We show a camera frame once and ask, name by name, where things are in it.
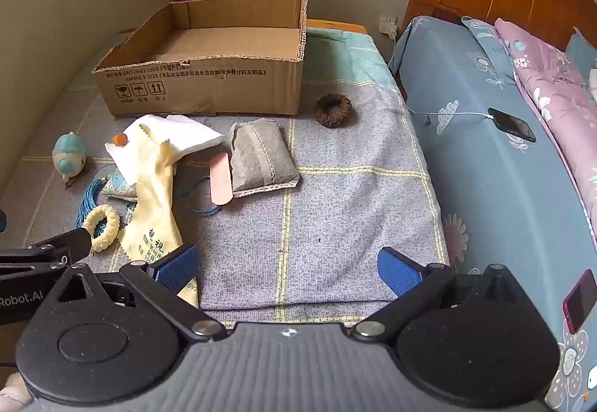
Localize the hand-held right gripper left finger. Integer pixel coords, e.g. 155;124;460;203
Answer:
42;244;229;343

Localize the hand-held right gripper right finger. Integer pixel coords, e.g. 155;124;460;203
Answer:
352;246;528;343

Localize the cream knitted ring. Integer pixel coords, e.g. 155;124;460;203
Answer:
83;204;121;253

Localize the yellow lens cloth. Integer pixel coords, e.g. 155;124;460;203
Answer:
106;116;201;308

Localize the blue round plush toy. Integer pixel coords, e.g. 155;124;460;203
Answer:
52;132;87;186

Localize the grey fabric sachet pouch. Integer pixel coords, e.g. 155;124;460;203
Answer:
228;117;300;198

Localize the brown hair scrunchie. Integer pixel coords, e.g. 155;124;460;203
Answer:
314;94;353;129

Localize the cardboard box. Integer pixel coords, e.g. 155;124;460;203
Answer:
91;0;309;117

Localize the blue tassel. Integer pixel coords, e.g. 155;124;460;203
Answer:
75;179;110;229

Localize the patterned fabric sachet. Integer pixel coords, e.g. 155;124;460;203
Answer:
101;170;138;201

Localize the grey plaid blanket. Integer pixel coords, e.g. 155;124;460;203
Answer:
0;76;451;324

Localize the pink nail file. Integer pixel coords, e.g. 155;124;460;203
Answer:
210;152;232;204

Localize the blue floral bedsheet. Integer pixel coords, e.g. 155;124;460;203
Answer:
388;16;597;412

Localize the white folded cloth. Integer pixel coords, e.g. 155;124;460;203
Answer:
105;114;225;163

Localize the black smartphone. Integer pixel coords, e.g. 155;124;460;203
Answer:
487;107;537;143

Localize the red smartphone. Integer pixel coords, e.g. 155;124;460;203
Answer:
562;269;597;335

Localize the pink floral pillow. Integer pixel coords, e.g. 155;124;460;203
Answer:
494;18;597;249

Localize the blue floral pillow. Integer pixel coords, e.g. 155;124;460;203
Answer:
462;16;518;83

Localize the blue cord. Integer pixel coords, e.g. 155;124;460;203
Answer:
175;174;222;218

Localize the white charging cable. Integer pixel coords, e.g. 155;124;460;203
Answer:
387;32;496;121

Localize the white wall charger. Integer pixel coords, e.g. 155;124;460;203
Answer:
377;15;398;40

